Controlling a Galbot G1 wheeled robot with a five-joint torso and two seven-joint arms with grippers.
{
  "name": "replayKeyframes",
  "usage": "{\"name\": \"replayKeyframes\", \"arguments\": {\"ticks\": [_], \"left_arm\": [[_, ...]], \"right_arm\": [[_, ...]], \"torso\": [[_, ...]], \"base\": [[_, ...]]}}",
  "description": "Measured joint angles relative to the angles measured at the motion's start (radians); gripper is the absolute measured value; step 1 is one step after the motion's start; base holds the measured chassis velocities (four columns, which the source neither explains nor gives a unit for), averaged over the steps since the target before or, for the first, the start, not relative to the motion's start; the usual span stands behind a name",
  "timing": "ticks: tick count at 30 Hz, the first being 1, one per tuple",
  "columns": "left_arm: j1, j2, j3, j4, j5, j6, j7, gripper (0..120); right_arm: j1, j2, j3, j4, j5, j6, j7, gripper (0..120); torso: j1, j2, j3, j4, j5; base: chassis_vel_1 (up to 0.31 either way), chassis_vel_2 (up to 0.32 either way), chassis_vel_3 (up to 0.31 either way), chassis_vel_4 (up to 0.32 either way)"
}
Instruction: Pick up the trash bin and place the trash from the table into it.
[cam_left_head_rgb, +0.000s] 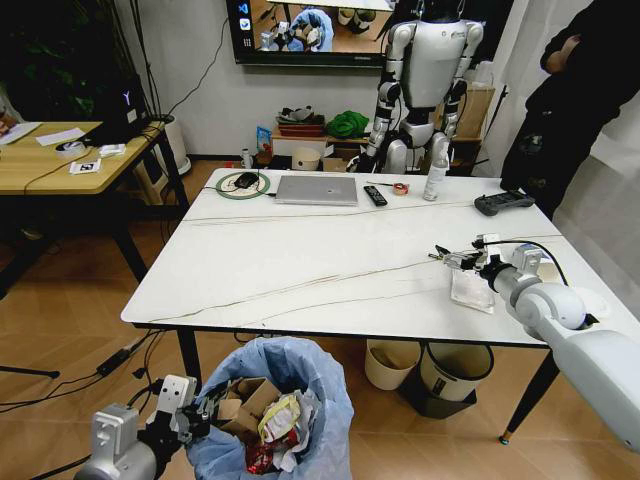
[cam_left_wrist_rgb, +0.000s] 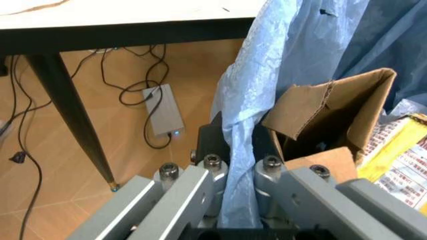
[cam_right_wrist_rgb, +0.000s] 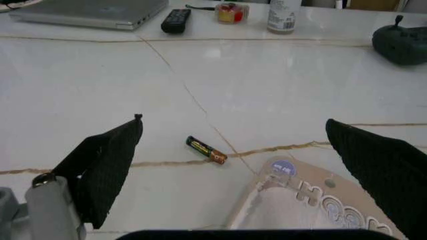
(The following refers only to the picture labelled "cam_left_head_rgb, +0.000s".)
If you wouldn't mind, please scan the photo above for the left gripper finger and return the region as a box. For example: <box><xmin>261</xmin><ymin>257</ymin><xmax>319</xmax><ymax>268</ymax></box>
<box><xmin>178</xmin><ymin>413</ymin><xmax>214</xmax><ymax>445</ymax></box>
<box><xmin>195</xmin><ymin>385</ymin><xmax>230</xmax><ymax>412</ymax></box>

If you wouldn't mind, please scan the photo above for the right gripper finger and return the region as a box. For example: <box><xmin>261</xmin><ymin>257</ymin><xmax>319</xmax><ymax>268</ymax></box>
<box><xmin>427</xmin><ymin>253</ymin><xmax>476</xmax><ymax>272</ymax></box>
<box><xmin>433</xmin><ymin>243</ymin><xmax>477</xmax><ymax>262</ymax></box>

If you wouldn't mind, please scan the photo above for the trash bin with blue bag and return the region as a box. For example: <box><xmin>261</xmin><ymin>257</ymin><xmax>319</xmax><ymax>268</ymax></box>
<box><xmin>186</xmin><ymin>336</ymin><xmax>356</xmax><ymax>480</ymax></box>

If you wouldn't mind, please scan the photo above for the white bin with black rim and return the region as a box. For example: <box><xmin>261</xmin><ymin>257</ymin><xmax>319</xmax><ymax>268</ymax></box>
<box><xmin>419</xmin><ymin>342</ymin><xmax>495</xmax><ymax>402</ymax></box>

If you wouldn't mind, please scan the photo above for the cream waste bin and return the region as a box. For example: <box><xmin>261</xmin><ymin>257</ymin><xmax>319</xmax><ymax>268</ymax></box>
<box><xmin>364</xmin><ymin>339</ymin><xmax>422</xmax><ymax>392</ymax></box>

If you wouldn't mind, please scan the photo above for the clear plastic packaging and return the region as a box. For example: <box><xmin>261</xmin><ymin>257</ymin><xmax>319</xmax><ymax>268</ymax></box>
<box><xmin>448</xmin><ymin>266</ymin><xmax>497</xmax><ymax>315</ymax></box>

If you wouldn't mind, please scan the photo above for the brown cardboard box scrap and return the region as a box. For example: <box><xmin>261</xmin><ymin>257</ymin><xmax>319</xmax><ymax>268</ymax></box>
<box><xmin>218</xmin><ymin>376</ymin><xmax>282</xmax><ymax>435</ymax></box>

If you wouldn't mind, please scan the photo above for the dark handheld controller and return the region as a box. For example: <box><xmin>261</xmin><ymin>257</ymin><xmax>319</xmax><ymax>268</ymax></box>
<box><xmin>473</xmin><ymin>190</ymin><xmax>537</xmax><ymax>218</ymax></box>

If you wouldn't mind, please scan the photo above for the red crumpled wrapper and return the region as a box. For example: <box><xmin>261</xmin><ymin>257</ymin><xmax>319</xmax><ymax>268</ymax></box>
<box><xmin>244</xmin><ymin>438</ymin><xmax>284</xmax><ymax>475</ymax></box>

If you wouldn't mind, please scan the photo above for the yellow white crumpled wrapper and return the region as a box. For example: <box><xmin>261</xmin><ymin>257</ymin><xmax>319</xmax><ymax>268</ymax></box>
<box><xmin>256</xmin><ymin>393</ymin><xmax>302</xmax><ymax>443</ymax></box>

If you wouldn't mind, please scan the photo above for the clear spray bottle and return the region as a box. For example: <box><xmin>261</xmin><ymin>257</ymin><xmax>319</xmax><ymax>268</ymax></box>
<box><xmin>423</xmin><ymin>133</ymin><xmax>452</xmax><ymax>203</ymax></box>

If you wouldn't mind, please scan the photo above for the black power adapter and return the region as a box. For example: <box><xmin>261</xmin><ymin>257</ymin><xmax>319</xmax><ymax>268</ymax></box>
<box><xmin>95</xmin><ymin>349</ymin><xmax>133</xmax><ymax>378</ymax></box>

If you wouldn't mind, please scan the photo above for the white crumpled paper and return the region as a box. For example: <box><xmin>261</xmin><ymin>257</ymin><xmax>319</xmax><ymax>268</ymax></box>
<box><xmin>277</xmin><ymin>388</ymin><xmax>324</xmax><ymax>472</ymax></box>

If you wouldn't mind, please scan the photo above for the black remote control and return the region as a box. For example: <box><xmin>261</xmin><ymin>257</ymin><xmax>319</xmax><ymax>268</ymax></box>
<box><xmin>362</xmin><ymin>184</ymin><xmax>389</xmax><ymax>208</ymax></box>

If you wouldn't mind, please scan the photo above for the white marble table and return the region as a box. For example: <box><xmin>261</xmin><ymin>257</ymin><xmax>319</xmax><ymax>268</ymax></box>
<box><xmin>120</xmin><ymin>167</ymin><xmax>609</xmax><ymax>446</ymax></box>

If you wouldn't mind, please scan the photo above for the brown cardboard box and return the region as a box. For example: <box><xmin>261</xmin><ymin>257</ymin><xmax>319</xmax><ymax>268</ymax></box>
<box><xmin>457</xmin><ymin>81</ymin><xmax>497</xmax><ymax>140</ymax></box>

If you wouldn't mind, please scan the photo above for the silver closed laptop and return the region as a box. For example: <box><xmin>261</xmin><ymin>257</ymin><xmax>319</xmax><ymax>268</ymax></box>
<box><xmin>273</xmin><ymin>174</ymin><xmax>361</xmax><ymax>208</ymax></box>

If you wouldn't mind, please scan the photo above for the cream round bucket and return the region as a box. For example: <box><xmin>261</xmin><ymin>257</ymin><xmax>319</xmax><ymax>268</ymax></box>
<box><xmin>291</xmin><ymin>146</ymin><xmax>322</xmax><ymax>173</ymax></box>

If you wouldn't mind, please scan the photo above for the silver humanoid robot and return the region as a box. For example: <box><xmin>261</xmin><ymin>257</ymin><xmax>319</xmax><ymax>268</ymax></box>
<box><xmin>356</xmin><ymin>0</ymin><xmax>486</xmax><ymax>175</ymax></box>

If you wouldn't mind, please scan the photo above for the low wooden shelf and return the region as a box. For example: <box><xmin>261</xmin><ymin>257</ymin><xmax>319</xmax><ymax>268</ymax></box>
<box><xmin>271</xmin><ymin>124</ymin><xmax>374</xmax><ymax>174</ymax></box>

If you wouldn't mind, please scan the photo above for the red flat box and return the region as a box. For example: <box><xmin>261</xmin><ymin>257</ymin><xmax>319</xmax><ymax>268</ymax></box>
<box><xmin>276</xmin><ymin>122</ymin><xmax>327</xmax><ymax>138</ymax></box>

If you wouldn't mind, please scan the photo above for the green ringed round mat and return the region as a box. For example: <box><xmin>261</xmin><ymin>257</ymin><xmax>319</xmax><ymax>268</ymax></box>
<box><xmin>215</xmin><ymin>169</ymin><xmax>273</xmax><ymax>199</ymax></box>

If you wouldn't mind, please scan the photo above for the white plant pot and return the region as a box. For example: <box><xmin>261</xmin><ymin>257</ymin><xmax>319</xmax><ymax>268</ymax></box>
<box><xmin>162</xmin><ymin>114</ymin><xmax>192</xmax><ymax>177</ymax></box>

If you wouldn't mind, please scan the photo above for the black white marker tag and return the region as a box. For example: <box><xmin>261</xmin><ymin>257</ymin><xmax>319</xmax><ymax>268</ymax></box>
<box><xmin>68</xmin><ymin>159</ymin><xmax>103</xmax><ymax>177</ymax></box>

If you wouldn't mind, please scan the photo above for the wooden desk with black legs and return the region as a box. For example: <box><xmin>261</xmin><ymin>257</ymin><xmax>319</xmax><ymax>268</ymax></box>
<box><xmin>0</xmin><ymin>120</ymin><xmax>192</xmax><ymax>301</ymax></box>

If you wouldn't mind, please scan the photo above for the white tape roll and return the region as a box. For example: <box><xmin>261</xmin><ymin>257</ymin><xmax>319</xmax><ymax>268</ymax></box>
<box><xmin>54</xmin><ymin>140</ymin><xmax>87</xmax><ymax>160</ymax></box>

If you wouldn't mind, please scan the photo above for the white paper sheet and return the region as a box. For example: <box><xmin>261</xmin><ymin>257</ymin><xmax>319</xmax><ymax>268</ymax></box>
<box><xmin>35</xmin><ymin>126</ymin><xmax>84</xmax><ymax>148</ymax></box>
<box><xmin>0</xmin><ymin>121</ymin><xmax>44</xmax><ymax>147</ymax></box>

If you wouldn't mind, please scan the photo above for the green leafy plant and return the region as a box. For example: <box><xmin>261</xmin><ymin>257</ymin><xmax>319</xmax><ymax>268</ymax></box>
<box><xmin>0</xmin><ymin>0</ymin><xmax>132</xmax><ymax>122</ymax></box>

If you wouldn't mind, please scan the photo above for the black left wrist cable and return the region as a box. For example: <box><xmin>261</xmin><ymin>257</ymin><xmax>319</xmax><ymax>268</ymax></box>
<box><xmin>125</xmin><ymin>378</ymin><xmax>165</xmax><ymax>407</ymax></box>

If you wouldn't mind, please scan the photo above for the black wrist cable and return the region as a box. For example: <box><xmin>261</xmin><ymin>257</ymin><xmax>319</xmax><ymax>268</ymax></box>
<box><xmin>480</xmin><ymin>240</ymin><xmax>571</xmax><ymax>289</ymax></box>
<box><xmin>125</xmin><ymin>378</ymin><xmax>165</xmax><ymax>407</ymax></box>

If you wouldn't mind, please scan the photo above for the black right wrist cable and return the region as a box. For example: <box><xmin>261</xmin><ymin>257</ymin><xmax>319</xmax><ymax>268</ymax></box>
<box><xmin>480</xmin><ymin>240</ymin><xmax>571</xmax><ymax>289</ymax></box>

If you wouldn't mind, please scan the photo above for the black floor cable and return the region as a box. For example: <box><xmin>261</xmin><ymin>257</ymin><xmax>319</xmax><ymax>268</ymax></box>
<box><xmin>0</xmin><ymin>329</ymin><xmax>169</xmax><ymax>414</ymax></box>

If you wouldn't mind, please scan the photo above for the wall mounted monitor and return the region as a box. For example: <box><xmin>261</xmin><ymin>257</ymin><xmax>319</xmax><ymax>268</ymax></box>
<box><xmin>225</xmin><ymin>0</ymin><xmax>402</xmax><ymax>70</ymax></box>

